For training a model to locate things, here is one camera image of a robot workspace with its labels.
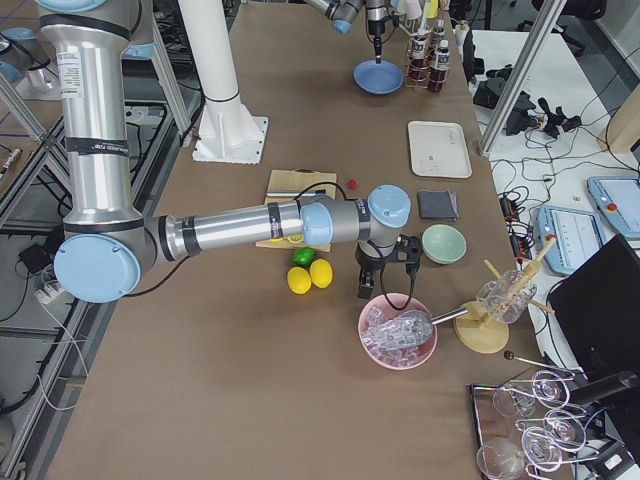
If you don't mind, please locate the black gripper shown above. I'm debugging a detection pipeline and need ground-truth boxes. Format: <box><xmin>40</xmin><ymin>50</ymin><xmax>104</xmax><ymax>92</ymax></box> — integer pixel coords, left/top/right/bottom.
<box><xmin>366</xmin><ymin>4</ymin><xmax>386</xmax><ymax>64</ymax></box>
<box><xmin>355</xmin><ymin>234</ymin><xmax>420</xmax><ymax>300</ymax></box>

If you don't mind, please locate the blue plate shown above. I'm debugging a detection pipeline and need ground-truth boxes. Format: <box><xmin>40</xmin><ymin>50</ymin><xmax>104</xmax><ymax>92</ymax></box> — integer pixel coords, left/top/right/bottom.
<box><xmin>353</xmin><ymin>60</ymin><xmax>404</xmax><ymax>95</ymax></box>

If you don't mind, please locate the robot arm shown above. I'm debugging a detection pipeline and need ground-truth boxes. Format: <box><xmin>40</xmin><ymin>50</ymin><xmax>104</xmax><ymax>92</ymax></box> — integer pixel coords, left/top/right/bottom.
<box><xmin>39</xmin><ymin>1</ymin><xmax>422</xmax><ymax>303</ymax></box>
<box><xmin>307</xmin><ymin>0</ymin><xmax>389</xmax><ymax>64</ymax></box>

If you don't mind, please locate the yellow lemon upper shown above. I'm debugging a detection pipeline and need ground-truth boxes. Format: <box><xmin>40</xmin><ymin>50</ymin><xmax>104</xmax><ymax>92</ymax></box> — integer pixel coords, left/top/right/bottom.
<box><xmin>309</xmin><ymin>259</ymin><xmax>334</xmax><ymax>289</ymax></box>

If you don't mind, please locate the yellow lemon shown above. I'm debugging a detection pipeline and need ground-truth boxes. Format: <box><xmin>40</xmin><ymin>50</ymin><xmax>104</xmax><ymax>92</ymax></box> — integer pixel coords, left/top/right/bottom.
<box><xmin>309</xmin><ymin>259</ymin><xmax>334</xmax><ymax>289</ymax></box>
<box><xmin>286</xmin><ymin>266</ymin><xmax>312</xmax><ymax>295</ymax></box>

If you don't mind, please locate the dark tea bottle left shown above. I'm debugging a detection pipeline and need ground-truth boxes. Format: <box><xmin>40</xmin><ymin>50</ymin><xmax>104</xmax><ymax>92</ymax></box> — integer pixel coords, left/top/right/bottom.
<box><xmin>406</xmin><ymin>28</ymin><xmax>430</xmax><ymax>87</ymax></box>

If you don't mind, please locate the dark tea bottle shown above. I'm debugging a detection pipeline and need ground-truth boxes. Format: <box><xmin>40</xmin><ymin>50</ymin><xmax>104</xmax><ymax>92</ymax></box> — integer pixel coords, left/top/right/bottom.
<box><xmin>428</xmin><ymin>40</ymin><xmax>450</xmax><ymax>93</ymax></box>
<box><xmin>406</xmin><ymin>28</ymin><xmax>430</xmax><ymax>87</ymax></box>
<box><xmin>431</xmin><ymin>19</ymin><xmax>446</xmax><ymax>50</ymax></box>

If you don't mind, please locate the dark tea bottle right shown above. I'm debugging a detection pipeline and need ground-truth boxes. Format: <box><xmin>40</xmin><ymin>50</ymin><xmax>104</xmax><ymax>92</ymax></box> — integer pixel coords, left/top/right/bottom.
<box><xmin>431</xmin><ymin>19</ymin><xmax>446</xmax><ymax>50</ymax></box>

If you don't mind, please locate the pink bowl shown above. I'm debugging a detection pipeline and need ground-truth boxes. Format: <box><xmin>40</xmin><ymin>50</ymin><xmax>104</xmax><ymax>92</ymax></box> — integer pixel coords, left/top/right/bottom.
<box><xmin>358</xmin><ymin>295</ymin><xmax>438</xmax><ymax>370</ymax></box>

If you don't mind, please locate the pile of clear ice cubes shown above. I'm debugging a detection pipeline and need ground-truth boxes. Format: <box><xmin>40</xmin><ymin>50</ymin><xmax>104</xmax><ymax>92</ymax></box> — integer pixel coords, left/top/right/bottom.
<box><xmin>361</xmin><ymin>307</ymin><xmax>435</xmax><ymax>368</ymax></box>

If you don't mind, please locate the metal ice scoop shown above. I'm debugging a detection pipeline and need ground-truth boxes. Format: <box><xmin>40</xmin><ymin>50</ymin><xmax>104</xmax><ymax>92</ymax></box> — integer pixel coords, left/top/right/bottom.
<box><xmin>393</xmin><ymin>307</ymin><xmax>469</xmax><ymax>348</ymax></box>

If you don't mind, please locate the dark tea bottle front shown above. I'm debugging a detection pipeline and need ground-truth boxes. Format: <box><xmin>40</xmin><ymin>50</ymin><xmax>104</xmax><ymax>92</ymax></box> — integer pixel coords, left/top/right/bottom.
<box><xmin>428</xmin><ymin>40</ymin><xmax>450</xmax><ymax>93</ymax></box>

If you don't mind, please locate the green lime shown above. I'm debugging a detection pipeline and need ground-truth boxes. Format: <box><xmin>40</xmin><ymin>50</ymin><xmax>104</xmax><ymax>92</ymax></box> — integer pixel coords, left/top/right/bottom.
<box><xmin>292</xmin><ymin>247</ymin><xmax>315</xmax><ymax>267</ymax></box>

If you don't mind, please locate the yellow lemon lower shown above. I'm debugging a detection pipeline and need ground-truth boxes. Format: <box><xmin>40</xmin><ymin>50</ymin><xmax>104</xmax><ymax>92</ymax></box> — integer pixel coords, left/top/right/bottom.
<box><xmin>286</xmin><ymin>266</ymin><xmax>312</xmax><ymax>295</ymax></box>

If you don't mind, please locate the green bowl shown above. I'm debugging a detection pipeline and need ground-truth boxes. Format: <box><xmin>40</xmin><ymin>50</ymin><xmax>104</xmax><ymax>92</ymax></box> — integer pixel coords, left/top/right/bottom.
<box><xmin>422</xmin><ymin>224</ymin><xmax>467</xmax><ymax>265</ymax></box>

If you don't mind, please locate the grey folded cloth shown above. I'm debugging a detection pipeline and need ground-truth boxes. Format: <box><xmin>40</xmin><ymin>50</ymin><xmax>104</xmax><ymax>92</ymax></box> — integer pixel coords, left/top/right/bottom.
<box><xmin>417</xmin><ymin>190</ymin><xmax>459</xmax><ymax>221</ymax></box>

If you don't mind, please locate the steel muddler black tip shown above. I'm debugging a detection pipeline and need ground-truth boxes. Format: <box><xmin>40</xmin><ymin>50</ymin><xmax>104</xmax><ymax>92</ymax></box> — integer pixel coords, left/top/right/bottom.
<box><xmin>266</xmin><ymin>188</ymin><xmax>327</xmax><ymax>198</ymax></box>

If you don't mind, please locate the wooden cup stand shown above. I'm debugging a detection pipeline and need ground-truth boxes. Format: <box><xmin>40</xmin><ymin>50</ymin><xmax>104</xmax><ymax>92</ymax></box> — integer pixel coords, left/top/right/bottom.
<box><xmin>454</xmin><ymin>234</ymin><xmax>556</xmax><ymax>354</ymax></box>

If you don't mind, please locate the cream rabbit tray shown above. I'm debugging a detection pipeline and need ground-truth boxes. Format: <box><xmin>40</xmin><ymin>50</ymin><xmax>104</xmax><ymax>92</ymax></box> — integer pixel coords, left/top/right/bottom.
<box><xmin>408</xmin><ymin>120</ymin><xmax>472</xmax><ymax>179</ymax></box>

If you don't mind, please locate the wooden cutting board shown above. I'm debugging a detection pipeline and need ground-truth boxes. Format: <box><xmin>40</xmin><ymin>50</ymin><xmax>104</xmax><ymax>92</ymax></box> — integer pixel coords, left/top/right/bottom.
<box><xmin>255</xmin><ymin>170</ymin><xmax>337</xmax><ymax>249</ymax></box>

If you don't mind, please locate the glass mug on stand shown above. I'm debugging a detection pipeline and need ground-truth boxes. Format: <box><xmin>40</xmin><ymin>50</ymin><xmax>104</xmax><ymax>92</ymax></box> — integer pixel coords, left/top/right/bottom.
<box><xmin>476</xmin><ymin>270</ymin><xmax>537</xmax><ymax>324</ymax></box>

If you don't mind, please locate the blue teach pendant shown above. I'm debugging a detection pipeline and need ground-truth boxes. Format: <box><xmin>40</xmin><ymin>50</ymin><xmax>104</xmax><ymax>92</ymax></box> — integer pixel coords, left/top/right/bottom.
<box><xmin>537</xmin><ymin>176</ymin><xmax>639</xmax><ymax>276</ymax></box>

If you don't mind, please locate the black monitor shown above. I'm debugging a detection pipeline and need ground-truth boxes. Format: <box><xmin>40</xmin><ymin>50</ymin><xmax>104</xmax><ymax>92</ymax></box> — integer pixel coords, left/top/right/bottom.
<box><xmin>549</xmin><ymin>235</ymin><xmax>639</xmax><ymax>380</ymax></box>

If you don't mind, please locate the copper wire bottle rack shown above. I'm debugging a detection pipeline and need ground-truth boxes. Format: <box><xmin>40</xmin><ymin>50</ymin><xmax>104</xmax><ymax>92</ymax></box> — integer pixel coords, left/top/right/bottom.
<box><xmin>404</xmin><ymin>19</ymin><xmax>451</xmax><ymax>93</ymax></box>

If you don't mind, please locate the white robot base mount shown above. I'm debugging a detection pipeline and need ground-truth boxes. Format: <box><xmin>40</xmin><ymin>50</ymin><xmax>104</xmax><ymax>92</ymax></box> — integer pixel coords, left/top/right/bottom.
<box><xmin>179</xmin><ymin>0</ymin><xmax>268</xmax><ymax>165</ymax></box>

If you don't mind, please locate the wire wine glass rack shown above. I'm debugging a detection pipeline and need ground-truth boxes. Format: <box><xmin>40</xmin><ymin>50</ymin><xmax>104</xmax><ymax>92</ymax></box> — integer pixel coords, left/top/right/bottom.
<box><xmin>469</xmin><ymin>368</ymin><xmax>604</xmax><ymax>479</ymax></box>

